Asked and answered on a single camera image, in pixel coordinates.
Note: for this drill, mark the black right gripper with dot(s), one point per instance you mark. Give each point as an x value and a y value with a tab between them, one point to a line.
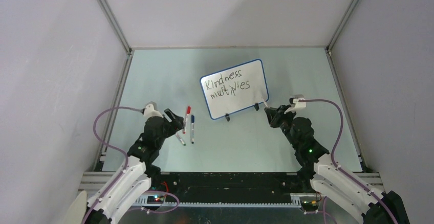
275	115

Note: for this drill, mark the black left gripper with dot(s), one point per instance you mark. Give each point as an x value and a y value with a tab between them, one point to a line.
175	125

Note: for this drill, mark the blue-framed whiteboard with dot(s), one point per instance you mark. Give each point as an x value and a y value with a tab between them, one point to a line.
235	89

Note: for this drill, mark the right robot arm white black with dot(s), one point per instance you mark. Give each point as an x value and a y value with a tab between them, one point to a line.
364	202

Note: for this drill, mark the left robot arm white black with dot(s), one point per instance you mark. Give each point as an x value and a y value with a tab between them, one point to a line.
136	173

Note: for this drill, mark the green whiteboard marker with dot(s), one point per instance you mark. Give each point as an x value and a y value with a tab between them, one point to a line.
180	139

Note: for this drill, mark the blue whiteboard marker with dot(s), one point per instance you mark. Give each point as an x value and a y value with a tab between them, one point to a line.
192	129

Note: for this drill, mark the red whiteboard marker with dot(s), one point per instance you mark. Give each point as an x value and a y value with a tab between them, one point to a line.
188	111

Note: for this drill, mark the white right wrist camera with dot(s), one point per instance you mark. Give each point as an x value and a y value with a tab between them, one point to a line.
297	103

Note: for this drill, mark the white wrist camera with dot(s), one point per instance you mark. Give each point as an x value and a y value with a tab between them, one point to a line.
150	110
297	103

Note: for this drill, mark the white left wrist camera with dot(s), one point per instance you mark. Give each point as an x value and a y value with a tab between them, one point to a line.
150	110

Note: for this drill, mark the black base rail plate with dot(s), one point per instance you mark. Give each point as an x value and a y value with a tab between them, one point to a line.
232	187

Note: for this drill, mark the grey slotted cable duct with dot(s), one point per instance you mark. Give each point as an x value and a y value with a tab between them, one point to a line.
145	201

